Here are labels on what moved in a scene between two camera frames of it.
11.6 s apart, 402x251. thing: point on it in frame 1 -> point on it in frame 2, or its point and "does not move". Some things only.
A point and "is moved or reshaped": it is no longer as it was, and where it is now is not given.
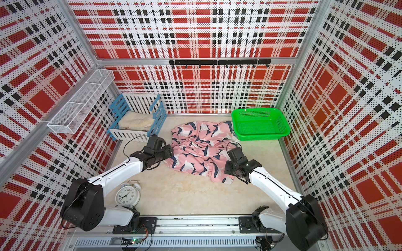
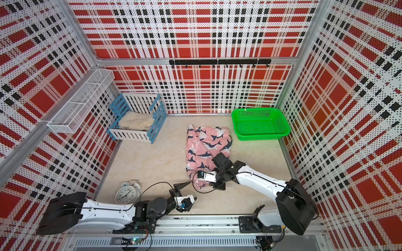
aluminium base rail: x=187 y=233 does not move
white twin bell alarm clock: x=128 y=194 does not move
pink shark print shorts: x=202 y=148 is moved or reshaped
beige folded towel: x=136 y=121 does not move
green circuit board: x=129 y=241 does not move
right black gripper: x=227 y=167 -> x=222 y=187
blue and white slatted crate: x=136 y=116 does not move
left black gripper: x=168 y=151 -> x=178 y=186
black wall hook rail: x=215 y=62 does not move
